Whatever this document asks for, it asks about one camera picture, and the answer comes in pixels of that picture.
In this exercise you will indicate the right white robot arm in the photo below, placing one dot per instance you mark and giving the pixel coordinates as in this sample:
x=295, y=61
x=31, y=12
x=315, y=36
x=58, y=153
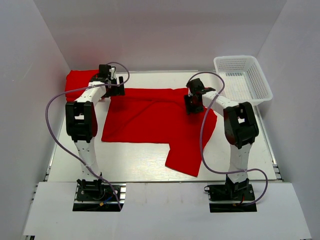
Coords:
x=240, y=130

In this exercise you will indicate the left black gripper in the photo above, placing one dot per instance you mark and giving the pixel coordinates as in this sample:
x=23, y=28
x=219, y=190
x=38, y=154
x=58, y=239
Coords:
x=119, y=90

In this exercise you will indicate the folded red t shirt stack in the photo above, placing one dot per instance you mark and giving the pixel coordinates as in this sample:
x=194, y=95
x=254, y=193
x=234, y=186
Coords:
x=77, y=79

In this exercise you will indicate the white plastic basket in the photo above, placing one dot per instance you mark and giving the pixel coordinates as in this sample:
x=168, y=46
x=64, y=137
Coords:
x=244, y=79

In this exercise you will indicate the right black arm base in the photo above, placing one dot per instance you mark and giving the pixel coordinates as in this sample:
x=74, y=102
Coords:
x=222, y=200

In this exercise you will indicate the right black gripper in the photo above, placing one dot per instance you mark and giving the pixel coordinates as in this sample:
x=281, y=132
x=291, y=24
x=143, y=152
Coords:
x=189, y=108

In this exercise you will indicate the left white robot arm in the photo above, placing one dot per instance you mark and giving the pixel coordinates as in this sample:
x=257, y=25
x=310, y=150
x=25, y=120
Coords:
x=81, y=120

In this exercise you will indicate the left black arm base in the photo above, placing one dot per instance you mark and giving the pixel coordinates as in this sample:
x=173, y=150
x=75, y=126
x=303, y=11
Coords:
x=100, y=198

